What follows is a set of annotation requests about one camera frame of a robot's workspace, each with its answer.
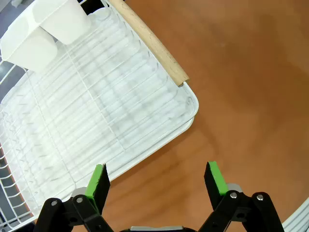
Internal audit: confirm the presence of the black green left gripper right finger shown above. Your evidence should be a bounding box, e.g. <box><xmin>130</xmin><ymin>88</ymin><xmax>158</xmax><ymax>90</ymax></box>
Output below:
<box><xmin>197</xmin><ymin>161</ymin><xmax>283</xmax><ymax>232</ymax></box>

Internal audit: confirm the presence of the wooden dish rack handle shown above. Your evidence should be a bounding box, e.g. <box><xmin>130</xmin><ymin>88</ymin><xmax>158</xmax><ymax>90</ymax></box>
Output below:
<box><xmin>107</xmin><ymin>0</ymin><xmax>190</xmax><ymax>87</ymax></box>

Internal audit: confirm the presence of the grey aluminium table edge rail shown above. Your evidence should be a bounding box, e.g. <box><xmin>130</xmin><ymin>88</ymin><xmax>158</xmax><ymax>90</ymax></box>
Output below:
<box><xmin>282</xmin><ymin>200</ymin><xmax>309</xmax><ymax>232</ymax></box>

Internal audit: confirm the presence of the white wire dish rack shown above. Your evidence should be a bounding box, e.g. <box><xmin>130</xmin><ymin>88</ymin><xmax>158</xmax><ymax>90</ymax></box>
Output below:
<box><xmin>0</xmin><ymin>0</ymin><xmax>194</xmax><ymax>229</ymax></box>

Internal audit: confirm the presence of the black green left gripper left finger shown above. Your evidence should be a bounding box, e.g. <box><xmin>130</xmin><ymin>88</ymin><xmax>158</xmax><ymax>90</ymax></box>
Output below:
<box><xmin>33</xmin><ymin>163</ymin><xmax>114</xmax><ymax>232</ymax></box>

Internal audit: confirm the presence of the white two-compartment cutlery holder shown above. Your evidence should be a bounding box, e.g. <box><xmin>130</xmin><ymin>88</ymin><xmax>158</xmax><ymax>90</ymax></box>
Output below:
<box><xmin>0</xmin><ymin>0</ymin><xmax>92</xmax><ymax>74</ymax></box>

